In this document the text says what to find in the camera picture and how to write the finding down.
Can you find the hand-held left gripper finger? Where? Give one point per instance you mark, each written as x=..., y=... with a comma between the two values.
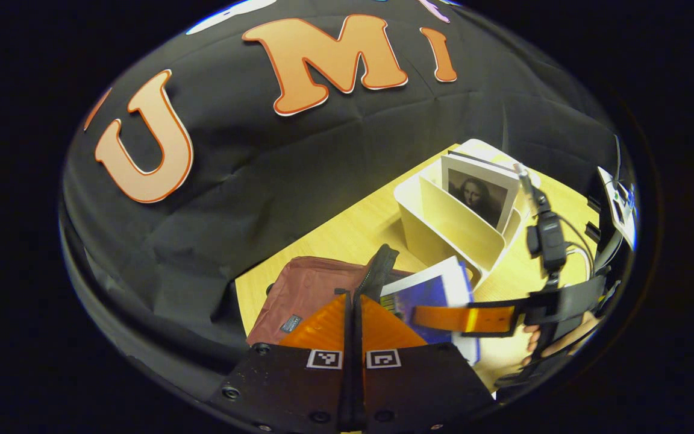
x=360, y=392
x=346, y=386

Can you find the blue book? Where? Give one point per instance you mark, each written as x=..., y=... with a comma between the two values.
x=428, y=292

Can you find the white portrait cover book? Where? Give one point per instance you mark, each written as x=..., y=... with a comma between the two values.
x=479, y=196

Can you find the white bookshelf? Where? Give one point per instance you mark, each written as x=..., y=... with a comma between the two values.
x=449, y=235

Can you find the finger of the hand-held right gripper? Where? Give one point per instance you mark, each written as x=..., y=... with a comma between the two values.
x=461, y=318

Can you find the black backdrop cloth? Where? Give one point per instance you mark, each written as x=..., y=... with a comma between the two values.
x=262, y=199

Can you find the maroon schoolbag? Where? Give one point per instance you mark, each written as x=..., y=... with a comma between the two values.
x=305, y=289

